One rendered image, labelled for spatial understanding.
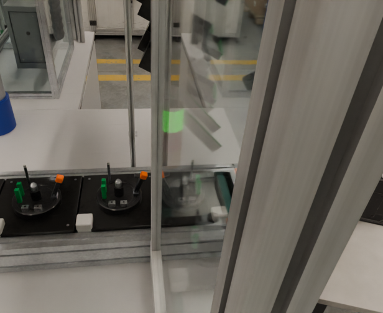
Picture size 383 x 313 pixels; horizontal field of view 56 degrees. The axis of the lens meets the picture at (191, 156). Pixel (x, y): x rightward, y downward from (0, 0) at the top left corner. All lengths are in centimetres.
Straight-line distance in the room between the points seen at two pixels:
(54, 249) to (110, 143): 64
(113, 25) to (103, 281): 432
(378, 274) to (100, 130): 122
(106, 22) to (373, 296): 455
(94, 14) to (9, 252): 424
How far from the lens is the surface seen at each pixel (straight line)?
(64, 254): 112
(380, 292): 126
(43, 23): 183
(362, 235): 140
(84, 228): 110
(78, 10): 260
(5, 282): 119
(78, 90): 203
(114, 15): 511
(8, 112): 173
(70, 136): 167
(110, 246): 108
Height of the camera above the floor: 179
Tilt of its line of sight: 37 degrees down
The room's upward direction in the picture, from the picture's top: 5 degrees clockwise
